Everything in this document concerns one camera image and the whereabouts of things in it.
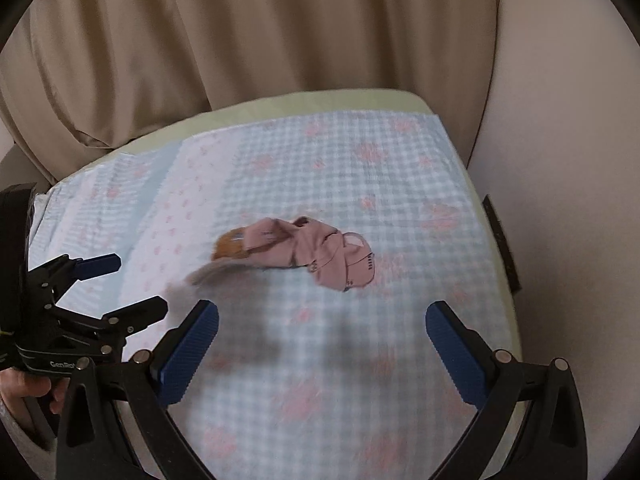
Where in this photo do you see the pale green mattress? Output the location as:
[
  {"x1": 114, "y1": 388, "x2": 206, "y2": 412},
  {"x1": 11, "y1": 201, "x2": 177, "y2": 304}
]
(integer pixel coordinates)
[{"x1": 49, "y1": 88, "x2": 526, "y2": 411}]

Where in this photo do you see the person's left hand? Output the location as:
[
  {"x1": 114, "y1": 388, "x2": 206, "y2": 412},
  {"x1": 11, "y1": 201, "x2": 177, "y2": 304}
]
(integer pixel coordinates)
[{"x1": 1, "y1": 368, "x2": 70, "y2": 419}]

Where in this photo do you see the pink fabric bow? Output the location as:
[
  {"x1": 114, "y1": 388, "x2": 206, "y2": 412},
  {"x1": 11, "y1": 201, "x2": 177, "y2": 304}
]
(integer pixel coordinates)
[{"x1": 242, "y1": 217, "x2": 375, "y2": 292}]

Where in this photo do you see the beige curtain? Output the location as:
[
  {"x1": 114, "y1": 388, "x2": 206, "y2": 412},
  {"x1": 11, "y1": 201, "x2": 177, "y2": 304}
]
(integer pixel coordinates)
[{"x1": 1, "y1": 0, "x2": 497, "y2": 182}]

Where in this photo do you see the checked blue pink bedspread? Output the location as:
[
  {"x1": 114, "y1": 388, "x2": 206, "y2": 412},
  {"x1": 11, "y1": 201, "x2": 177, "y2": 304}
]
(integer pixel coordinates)
[{"x1": 29, "y1": 110, "x2": 520, "y2": 479}]

